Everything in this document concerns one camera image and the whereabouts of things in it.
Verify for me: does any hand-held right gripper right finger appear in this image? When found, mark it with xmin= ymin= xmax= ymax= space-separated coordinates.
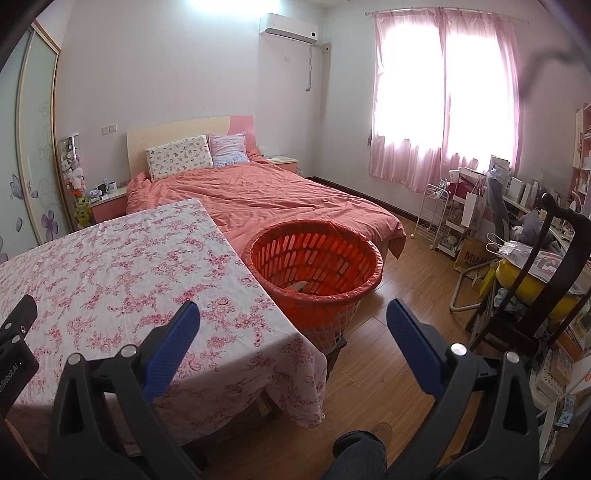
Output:
xmin=385 ymin=298 xmax=543 ymax=480

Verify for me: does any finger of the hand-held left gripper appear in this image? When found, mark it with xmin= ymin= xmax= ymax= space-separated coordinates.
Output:
xmin=0 ymin=294 xmax=38 ymax=354

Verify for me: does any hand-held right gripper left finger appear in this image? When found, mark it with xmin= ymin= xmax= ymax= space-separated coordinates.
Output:
xmin=48 ymin=300 xmax=206 ymax=480

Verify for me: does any orange laundry basket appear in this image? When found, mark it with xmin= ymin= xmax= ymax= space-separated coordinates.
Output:
xmin=242 ymin=219 xmax=385 ymax=356

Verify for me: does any brown paper shopping bag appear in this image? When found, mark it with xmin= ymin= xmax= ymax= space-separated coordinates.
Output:
xmin=455 ymin=237 xmax=497 ymax=278

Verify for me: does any green yellow plush toy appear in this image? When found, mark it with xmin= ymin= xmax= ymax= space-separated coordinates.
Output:
xmin=73 ymin=194 xmax=92 ymax=229

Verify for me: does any person's leg in jeans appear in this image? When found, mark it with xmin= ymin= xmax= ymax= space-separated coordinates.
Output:
xmin=321 ymin=431 xmax=387 ymax=480

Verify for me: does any white storage trolley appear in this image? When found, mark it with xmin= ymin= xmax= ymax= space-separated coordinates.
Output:
xmin=436 ymin=166 xmax=488 ymax=257

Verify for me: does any pink white nightstand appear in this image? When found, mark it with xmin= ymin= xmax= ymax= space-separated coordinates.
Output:
xmin=263 ymin=156 xmax=299 ymax=175
xmin=89 ymin=187 xmax=129 ymax=224

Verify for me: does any dark wooden chair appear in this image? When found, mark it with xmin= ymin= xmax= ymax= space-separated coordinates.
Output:
xmin=468 ymin=191 xmax=591 ymax=365

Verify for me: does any white paper shopping bag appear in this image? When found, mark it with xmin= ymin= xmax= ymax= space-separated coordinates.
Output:
xmin=463 ymin=191 xmax=485 ymax=229

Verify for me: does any clear plush toy display case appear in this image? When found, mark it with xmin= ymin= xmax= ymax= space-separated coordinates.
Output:
xmin=58 ymin=133 xmax=88 ymax=197

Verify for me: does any floral sliding wardrobe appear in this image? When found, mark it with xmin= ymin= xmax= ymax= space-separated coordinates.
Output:
xmin=0 ymin=23 xmax=70 ymax=266

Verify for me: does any bed with salmon duvet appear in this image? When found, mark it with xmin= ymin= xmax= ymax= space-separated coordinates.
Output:
xmin=126 ymin=157 xmax=407 ymax=259

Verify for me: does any floral print pillow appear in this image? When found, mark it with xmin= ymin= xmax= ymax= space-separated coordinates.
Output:
xmin=145 ymin=135 xmax=214 ymax=182

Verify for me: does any pink striped pillow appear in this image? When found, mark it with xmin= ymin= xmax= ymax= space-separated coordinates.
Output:
xmin=208 ymin=132 xmax=251 ymax=167

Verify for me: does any beige pink headboard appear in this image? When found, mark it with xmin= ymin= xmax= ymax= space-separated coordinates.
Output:
xmin=126 ymin=115 xmax=256 ymax=178

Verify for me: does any pink curtain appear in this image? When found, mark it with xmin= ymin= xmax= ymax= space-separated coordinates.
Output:
xmin=368 ymin=7 xmax=525 ymax=193

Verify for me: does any pink white bookshelf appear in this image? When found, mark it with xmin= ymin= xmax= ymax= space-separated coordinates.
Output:
xmin=573 ymin=104 xmax=591 ymax=195

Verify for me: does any white air conditioner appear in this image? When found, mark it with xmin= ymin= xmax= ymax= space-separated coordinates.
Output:
xmin=259 ymin=13 xmax=320 ymax=45

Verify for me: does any white wire rack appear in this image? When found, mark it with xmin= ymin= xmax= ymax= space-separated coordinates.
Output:
xmin=414 ymin=182 xmax=451 ymax=245

